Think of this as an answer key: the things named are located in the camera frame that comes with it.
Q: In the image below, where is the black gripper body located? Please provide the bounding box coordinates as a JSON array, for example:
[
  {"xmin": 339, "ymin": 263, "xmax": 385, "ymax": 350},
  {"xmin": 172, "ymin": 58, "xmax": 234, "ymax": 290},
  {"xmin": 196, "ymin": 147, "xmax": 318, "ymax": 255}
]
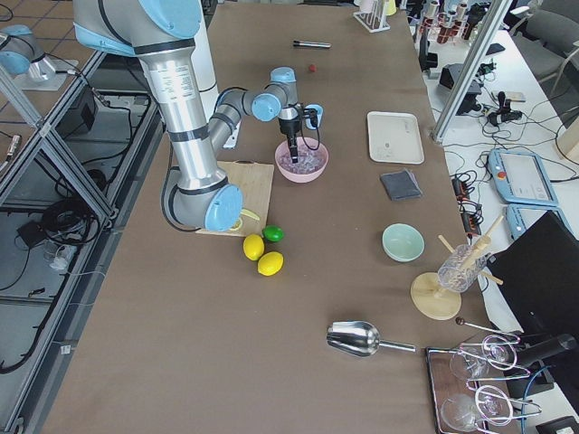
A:
[{"xmin": 278, "ymin": 107, "xmax": 301, "ymax": 139}]

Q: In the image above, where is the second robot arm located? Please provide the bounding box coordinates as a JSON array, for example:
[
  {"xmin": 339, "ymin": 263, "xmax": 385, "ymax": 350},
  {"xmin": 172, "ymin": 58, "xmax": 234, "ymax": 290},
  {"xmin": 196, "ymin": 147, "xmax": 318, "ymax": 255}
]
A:
[{"xmin": 1, "ymin": 24, "xmax": 68, "ymax": 91}]

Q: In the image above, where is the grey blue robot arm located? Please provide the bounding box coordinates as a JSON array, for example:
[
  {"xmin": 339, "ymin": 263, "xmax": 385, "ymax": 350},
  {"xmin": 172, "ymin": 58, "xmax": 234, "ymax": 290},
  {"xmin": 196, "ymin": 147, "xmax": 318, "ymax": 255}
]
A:
[{"xmin": 73, "ymin": 1, "xmax": 298, "ymax": 231}]

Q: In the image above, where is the pile of clear ice cubes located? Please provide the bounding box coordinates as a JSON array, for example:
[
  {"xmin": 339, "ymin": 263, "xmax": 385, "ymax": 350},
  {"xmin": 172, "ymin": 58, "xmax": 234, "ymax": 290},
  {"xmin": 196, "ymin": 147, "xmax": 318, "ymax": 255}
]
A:
[{"xmin": 276, "ymin": 147, "xmax": 327, "ymax": 175}]

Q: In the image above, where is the light blue cup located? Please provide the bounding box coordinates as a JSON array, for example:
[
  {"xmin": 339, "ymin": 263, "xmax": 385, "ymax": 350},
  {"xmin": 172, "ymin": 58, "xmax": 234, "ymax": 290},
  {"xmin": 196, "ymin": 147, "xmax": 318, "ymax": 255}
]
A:
[{"xmin": 304, "ymin": 104, "xmax": 323, "ymax": 130}]

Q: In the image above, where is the steel ice scoop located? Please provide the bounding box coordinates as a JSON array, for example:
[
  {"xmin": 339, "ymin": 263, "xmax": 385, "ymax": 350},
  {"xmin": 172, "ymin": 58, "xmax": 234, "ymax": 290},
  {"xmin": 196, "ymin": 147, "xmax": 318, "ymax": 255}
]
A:
[{"xmin": 327, "ymin": 321, "xmax": 417, "ymax": 357}]

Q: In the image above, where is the wooden cup stand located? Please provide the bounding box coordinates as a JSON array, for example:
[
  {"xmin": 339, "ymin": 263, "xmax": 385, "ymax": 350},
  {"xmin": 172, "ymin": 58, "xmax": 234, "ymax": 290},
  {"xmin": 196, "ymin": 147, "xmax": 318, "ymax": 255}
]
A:
[{"xmin": 411, "ymin": 215, "xmax": 504, "ymax": 320}]

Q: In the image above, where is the pink bowl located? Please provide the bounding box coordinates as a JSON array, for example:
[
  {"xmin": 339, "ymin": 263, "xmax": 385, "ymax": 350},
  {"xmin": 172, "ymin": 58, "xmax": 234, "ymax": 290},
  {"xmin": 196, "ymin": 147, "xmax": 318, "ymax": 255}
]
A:
[{"xmin": 274, "ymin": 137, "xmax": 328, "ymax": 184}]

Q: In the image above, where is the bamboo cutting board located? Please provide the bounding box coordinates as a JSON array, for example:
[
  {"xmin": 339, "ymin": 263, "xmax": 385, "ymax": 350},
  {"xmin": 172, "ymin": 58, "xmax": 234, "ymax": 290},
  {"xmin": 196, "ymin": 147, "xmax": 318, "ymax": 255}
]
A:
[{"xmin": 199, "ymin": 161, "xmax": 274, "ymax": 237}]

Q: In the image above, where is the yellow plastic knife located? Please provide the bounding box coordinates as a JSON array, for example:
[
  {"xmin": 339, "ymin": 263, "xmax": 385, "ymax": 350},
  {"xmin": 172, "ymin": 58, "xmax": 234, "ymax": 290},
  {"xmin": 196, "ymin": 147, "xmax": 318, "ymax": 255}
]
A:
[{"xmin": 241, "ymin": 208, "xmax": 261, "ymax": 222}]

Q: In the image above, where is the green lime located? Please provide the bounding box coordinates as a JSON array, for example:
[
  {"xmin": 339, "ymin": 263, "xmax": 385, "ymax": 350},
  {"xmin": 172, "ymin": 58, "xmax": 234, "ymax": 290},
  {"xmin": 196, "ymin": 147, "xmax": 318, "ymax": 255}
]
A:
[{"xmin": 262, "ymin": 225, "xmax": 285, "ymax": 242}]

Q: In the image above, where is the lower lemon slice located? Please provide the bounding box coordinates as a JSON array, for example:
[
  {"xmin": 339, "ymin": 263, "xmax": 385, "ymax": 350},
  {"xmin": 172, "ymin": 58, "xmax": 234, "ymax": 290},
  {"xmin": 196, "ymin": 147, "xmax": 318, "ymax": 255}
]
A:
[{"xmin": 230, "ymin": 217, "xmax": 244, "ymax": 232}]

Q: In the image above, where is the cream rabbit tray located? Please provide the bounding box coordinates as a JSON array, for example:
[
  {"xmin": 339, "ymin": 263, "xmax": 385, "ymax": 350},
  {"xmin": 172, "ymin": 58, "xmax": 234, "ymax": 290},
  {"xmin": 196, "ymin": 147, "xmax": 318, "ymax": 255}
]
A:
[{"xmin": 366, "ymin": 111, "xmax": 424, "ymax": 165}]

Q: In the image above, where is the whole lemon near board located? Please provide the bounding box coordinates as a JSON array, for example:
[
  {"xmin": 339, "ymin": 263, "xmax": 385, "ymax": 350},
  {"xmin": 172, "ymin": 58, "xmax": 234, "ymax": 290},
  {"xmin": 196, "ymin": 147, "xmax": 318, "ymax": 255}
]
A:
[{"xmin": 242, "ymin": 233, "xmax": 265, "ymax": 261}]

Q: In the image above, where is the grey folded cloth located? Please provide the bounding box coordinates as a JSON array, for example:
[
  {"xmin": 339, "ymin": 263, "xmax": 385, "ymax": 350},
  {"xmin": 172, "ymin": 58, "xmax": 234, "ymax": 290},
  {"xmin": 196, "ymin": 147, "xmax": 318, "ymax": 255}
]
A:
[{"xmin": 380, "ymin": 169, "xmax": 422, "ymax": 202}]

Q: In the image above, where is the whole lemon far left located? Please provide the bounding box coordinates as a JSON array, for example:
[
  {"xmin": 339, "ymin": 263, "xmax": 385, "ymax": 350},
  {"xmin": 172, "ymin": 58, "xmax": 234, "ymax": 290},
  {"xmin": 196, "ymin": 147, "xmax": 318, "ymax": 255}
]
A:
[{"xmin": 257, "ymin": 251, "xmax": 284, "ymax": 277}]

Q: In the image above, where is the pale green bowl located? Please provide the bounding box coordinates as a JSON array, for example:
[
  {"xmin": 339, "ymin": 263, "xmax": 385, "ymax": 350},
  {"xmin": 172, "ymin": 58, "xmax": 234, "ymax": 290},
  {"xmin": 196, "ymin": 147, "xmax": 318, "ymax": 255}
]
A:
[{"xmin": 382, "ymin": 223, "xmax": 425, "ymax": 262}]

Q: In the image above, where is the clear glass on stand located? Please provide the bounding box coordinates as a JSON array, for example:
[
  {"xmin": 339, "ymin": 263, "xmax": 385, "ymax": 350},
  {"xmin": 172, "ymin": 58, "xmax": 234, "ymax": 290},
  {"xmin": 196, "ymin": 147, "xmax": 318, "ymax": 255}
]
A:
[{"xmin": 437, "ymin": 244, "xmax": 488, "ymax": 293}]

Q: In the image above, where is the blue teach pendant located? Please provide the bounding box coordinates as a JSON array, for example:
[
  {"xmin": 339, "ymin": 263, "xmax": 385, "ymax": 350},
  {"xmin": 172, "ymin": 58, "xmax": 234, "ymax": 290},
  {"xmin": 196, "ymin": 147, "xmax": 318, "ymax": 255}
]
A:
[
  {"xmin": 506, "ymin": 203, "xmax": 568, "ymax": 241},
  {"xmin": 488, "ymin": 149, "xmax": 559, "ymax": 206}
]

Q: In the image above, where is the black monitor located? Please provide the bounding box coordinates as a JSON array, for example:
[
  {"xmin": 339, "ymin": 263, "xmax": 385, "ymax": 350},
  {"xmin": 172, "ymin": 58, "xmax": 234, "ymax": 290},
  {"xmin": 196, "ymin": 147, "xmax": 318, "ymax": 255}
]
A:
[{"xmin": 488, "ymin": 212, "xmax": 578, "ymax": 337}]

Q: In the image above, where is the wine glass rack tray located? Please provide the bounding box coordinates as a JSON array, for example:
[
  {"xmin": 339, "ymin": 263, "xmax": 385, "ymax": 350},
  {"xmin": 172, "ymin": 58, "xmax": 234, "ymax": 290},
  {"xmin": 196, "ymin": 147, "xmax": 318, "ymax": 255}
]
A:
[{"xmin": 425, "ymin": 333, "xmax": 542, "ymax": 433}]

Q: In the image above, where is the white wire rack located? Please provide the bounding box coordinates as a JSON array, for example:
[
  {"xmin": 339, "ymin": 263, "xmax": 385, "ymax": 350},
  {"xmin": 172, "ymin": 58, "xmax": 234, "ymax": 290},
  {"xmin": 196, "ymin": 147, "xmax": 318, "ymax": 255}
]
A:
[{"xmin": 353, "ymin": 0, "xmax": 390, "ymax": 33}]

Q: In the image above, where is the aluminium frame post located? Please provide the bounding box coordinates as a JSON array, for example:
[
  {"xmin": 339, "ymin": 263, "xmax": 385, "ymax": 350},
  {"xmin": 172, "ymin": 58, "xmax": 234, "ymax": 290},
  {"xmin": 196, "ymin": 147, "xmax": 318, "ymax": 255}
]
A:
[{"xmin": 431, "ymin": 0, "xmax": 510, "ymax": 145}]

